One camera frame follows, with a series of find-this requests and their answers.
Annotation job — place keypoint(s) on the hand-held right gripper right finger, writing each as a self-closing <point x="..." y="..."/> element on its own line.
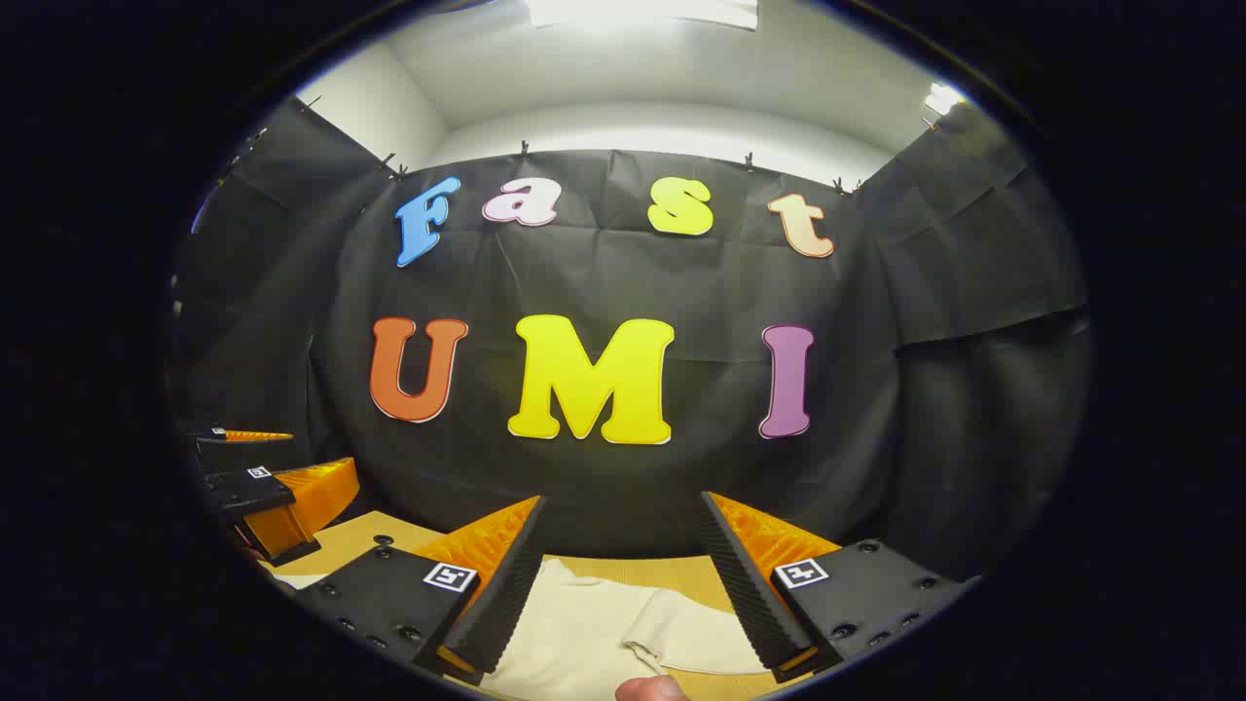
<point x="750" y="594"/>

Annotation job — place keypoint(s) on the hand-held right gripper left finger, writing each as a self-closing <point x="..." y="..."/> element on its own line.
<point x="501" y="604"/>

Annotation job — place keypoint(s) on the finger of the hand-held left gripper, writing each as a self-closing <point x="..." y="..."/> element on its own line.
<point x="243" y="436"/>
<point x="248" y="492"/>

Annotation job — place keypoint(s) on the cream knit sweater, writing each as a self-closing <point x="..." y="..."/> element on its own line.
<point x="594" y="633"/>

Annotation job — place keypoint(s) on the black backdrop cloth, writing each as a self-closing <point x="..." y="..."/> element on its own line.
<point x="701" y="292"/>

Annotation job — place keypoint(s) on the small ceiling light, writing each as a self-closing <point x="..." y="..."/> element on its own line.
<point x="942" y="99"/>

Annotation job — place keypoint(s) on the rectangular ceiling light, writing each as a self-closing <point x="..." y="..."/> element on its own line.
<point x="642" y="12"/>

